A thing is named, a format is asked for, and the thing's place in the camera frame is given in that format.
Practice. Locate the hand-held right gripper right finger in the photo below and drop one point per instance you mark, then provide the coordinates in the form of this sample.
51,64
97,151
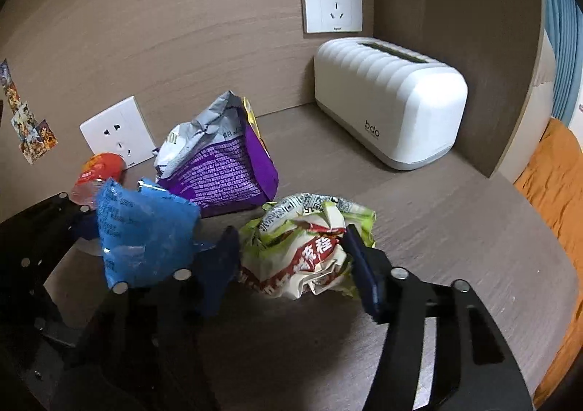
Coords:
364,276

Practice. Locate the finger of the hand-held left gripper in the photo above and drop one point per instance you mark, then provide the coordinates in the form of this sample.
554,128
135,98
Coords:
32,237

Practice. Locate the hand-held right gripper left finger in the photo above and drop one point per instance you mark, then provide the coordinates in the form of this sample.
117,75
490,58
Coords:
219,267

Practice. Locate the green snack wrapper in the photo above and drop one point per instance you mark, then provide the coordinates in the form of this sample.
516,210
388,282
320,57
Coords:
300,247

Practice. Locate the blue plastic wrapper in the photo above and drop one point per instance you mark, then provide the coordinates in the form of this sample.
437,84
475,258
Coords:
141,233

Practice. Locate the red plastic wrapped item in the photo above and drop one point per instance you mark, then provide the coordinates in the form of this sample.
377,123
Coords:
98,176

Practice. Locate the purple snack bag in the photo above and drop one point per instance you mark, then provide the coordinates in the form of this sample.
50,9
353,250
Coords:
223,169

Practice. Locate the white ribbed toaster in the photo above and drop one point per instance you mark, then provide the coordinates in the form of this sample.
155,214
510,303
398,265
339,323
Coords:
391,96

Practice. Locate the orange blanket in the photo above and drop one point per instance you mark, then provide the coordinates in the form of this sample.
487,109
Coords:
553,192

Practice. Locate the blue striped cloth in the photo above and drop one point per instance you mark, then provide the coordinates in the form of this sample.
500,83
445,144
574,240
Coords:
562,46

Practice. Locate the colourful wall stickers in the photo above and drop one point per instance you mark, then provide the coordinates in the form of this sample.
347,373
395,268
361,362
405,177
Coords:
27,119

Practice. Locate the white wall socket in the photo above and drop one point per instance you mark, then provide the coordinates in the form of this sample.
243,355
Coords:
331,0
118,130

